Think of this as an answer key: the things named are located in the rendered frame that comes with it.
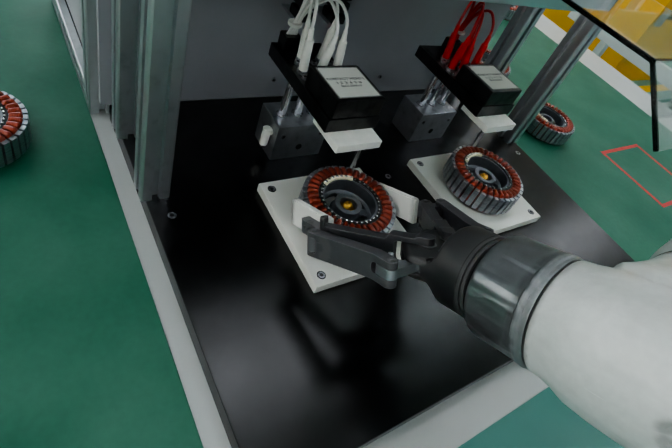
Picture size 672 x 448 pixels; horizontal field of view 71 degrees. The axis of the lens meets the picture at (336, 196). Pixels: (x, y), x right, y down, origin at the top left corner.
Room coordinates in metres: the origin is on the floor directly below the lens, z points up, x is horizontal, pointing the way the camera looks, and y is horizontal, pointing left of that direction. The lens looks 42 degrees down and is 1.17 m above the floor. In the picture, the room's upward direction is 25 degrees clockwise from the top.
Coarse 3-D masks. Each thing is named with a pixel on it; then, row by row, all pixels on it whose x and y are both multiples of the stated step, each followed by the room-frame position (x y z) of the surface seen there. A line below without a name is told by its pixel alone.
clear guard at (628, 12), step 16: (576, 0) 0.53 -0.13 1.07; (592, 0) 0.56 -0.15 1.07; (608, 0) 0.59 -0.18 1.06; (624, 0) 0.63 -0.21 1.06; (640, 0) 0.67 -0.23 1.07; (592, 16) 0.50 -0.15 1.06; (608, 16) 0.52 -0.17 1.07; (624, 16) 0.55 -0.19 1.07; (640, 16) 0.59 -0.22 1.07; (656, 16) 0.62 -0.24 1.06; (608, 32) 0.49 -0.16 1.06; (624, 32) 0.49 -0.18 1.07; (640, 32) 0.52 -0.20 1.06; (656, 32) 0.55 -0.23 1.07; (640, 48) 0.46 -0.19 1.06; (656, 48) 0.49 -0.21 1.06; (656, 64) 0.45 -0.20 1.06; (656, 80) 0.44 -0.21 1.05; (656, 96) 0.44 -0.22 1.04; (656, 112) 0.43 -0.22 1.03; (656, 128) 0.42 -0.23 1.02; (656, 144) 0.42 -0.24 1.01
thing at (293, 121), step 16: (272, 112) 0.48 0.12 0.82; (288, 112) 0.49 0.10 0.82; (304, 112) 0.51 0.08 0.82; (256, 128) 0.49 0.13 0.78; (272, 128) 0.46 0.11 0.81; (288, 128) 0.46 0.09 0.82; (304, 128) 0.48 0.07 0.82; (272, 144) 0.46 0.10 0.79; (288, 144) 0.47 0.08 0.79; (304, 144) 0.49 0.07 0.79; (320, 144) 0.51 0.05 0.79
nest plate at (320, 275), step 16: (304, 176) 0.44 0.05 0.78; (272, 192) 0.39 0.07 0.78; (288, 192) 0.40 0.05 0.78; (272, 208) 0.37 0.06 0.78; (288, 208) 0.38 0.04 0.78; (288, 224) 0.36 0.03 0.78; (400, 224) 0.44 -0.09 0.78; (288, 240) 0.34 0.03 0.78; (304, 240) 0.34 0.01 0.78; (304, 256) 0.32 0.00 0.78; (400, 256) 0.38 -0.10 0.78; (304, 272) 0.31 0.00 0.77; (320, 272) 0.31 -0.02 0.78; (336, 272) 0.32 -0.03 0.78; (352, 272) 0.33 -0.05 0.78; (320, 288) 0.30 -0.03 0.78
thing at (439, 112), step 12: (408, 96) 0.67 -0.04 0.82; (420, 96) 0.68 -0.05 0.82; (408, 108) 0.65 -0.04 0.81; (420, 108) 0.65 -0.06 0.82; (432, 108) 0.66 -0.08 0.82; (444, 108) 0.68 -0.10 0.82; (396, 120) 0.66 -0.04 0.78; (408, 120) 0.65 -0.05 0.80; (420, 120) 0.63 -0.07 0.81; (432, 120) 0.65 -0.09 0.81; (444, 120) 0.67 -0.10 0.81; (408, 132) 0.64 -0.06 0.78; (420, 132) 0.64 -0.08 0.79; (432, 132) 0.66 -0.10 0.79
